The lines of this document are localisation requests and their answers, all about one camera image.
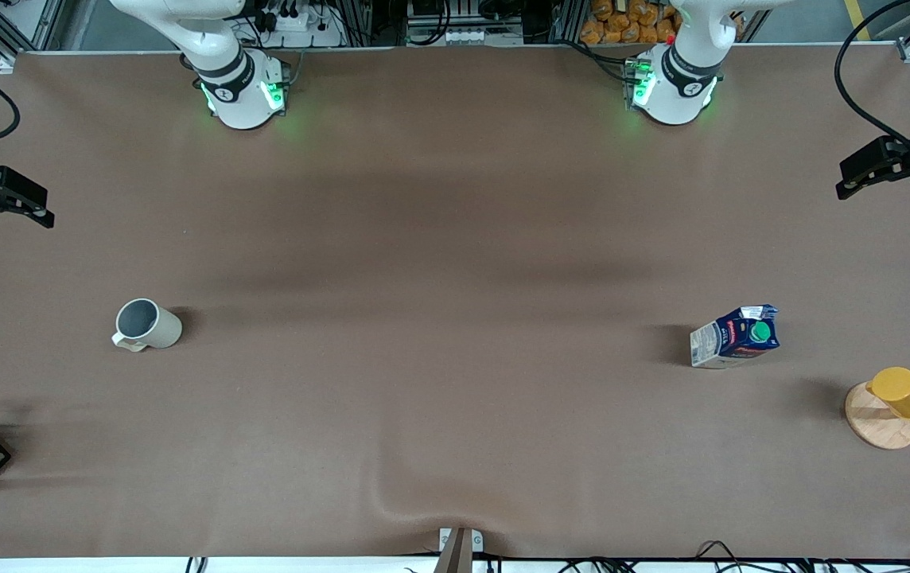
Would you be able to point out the brown table cover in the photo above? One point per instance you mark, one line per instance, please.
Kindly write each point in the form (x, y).
(455, 239)

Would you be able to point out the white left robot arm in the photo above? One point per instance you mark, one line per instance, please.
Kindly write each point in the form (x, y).
(674, 87)

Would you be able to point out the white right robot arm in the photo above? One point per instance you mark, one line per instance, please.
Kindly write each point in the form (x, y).
(240, 87)

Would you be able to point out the beige ceramic mug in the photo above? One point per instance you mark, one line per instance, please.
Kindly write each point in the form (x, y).
(154, 326)

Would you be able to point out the wooden mug stand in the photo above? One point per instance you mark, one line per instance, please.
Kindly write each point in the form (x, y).
(876, 430)

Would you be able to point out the blue white milk carton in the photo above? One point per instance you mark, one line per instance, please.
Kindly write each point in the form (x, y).
(733, 338)

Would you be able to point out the white power strip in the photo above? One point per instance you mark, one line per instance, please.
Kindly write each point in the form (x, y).
(304, 24)

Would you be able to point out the yellow plastic cup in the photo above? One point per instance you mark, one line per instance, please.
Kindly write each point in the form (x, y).
(904, 394)

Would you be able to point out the orange packaged goods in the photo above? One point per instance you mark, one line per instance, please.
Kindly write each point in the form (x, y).
(622, 24)

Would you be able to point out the white connector block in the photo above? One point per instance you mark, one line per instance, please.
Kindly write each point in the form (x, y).
(441, 36)

